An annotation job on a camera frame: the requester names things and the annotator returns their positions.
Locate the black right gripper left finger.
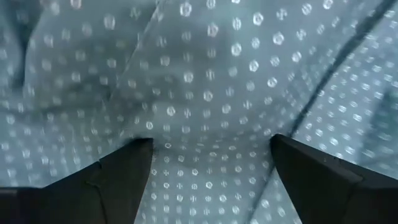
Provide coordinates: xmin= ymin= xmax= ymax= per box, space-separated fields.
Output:
xmin=0 ymin=138 xmax=154 ymax=224

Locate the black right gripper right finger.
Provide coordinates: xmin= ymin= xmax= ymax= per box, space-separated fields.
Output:
xmin=270 ymin=134 xmax=398 ymax=224

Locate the blue-grey cloth with white print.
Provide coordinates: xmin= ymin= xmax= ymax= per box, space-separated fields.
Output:
xmin=0 ymin=0 xmax=398 ymax=224

